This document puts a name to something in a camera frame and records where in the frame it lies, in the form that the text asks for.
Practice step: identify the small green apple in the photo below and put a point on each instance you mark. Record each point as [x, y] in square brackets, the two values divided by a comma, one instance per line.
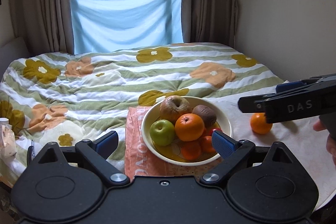
[162, 132]

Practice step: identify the small tangerine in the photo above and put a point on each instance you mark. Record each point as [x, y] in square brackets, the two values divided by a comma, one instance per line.
[206, 144]
[191, 150]

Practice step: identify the light blue window cloth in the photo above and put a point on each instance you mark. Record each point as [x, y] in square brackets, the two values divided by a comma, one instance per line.
[104, 26]

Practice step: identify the grey headboard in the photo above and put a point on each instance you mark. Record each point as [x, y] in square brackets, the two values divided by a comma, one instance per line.
[13, 50]

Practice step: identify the brown kiwi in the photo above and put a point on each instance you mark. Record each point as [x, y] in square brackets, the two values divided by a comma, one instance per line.
[207, 114]

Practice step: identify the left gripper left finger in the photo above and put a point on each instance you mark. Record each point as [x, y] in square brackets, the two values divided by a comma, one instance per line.
[82, 164]

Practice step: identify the black round object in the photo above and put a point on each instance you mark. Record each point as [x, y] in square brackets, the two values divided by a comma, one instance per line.
[30, 156]

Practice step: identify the pink printed cloth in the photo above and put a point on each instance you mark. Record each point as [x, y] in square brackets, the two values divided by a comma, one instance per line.
[140, 161]

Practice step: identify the wrinkled brown apple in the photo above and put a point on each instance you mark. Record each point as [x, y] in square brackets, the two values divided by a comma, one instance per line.
[173, 107]

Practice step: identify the white pink towel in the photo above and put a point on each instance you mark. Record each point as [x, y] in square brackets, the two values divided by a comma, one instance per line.
[308, 146]

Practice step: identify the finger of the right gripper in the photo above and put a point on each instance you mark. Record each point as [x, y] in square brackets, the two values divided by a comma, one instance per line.
[252, 105]
[297, 84]

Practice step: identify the person's hand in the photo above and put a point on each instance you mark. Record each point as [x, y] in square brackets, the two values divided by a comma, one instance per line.
[330, 143]

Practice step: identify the orange far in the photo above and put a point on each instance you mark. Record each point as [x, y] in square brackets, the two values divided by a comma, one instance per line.
[259, 125]

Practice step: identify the floral striped quilt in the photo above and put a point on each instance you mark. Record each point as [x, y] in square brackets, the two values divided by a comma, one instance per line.
[67, 98]

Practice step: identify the small white bottle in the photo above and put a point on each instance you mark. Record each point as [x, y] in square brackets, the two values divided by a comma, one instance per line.
[7, 139]

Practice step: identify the cream oval bowl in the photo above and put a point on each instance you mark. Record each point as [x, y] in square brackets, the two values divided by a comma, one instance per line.
[172, 152]

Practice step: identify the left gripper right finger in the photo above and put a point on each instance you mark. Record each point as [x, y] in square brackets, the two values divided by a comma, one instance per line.
[239, 155]

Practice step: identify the large orange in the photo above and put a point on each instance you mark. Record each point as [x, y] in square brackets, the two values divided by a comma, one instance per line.
[189, 127]

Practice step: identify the red tomato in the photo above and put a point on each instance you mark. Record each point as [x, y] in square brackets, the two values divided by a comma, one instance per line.
[204, 134]
[212, 130]

